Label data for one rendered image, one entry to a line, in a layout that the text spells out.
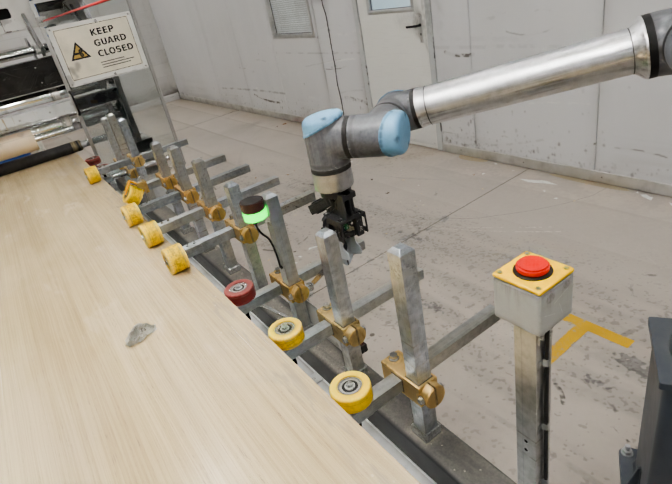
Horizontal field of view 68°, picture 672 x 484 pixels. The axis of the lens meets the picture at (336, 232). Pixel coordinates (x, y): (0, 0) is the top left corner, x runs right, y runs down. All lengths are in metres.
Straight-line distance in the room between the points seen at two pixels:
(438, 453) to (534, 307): 0.55
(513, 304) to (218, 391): 0.63
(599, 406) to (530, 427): 1.37
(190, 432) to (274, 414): 0.16
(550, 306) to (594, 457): 1.41
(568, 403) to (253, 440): 1.47
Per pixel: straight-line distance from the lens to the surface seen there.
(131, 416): 1.13
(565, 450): 2.05
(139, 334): 1.34
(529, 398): 0.80
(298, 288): 1.35
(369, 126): 1.01
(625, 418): 2.18
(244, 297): 1.33
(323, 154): 1.05
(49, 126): 3.50
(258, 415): 1.00
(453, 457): 1.12
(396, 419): 1.19
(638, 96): 3.57
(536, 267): 0.66
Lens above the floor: 1.60
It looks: 27 degrees down
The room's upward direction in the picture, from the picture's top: 12 degrees counter-clockwise
